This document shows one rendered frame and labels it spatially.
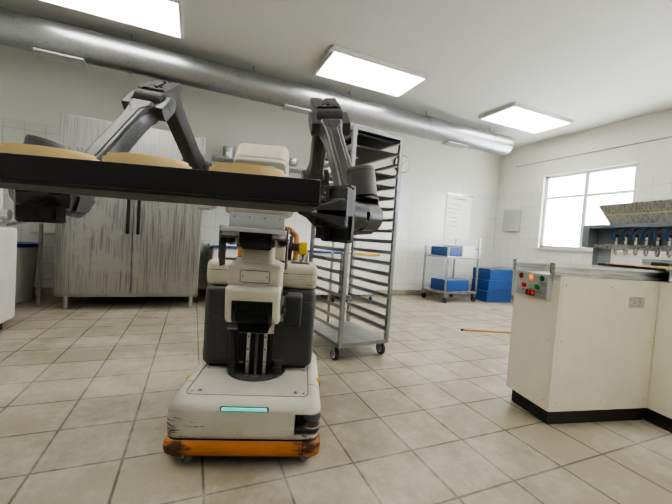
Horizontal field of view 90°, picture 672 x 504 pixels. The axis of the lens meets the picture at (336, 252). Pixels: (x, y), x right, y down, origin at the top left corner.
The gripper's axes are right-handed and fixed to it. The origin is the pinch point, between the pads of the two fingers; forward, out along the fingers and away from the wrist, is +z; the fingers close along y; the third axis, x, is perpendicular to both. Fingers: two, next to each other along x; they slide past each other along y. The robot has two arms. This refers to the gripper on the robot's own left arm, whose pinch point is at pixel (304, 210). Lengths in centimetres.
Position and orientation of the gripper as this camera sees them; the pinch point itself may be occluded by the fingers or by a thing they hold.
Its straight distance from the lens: 55.0
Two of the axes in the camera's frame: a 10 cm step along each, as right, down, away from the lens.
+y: -0.6, 9.9, 0.8
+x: -7.7, -1.0, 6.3
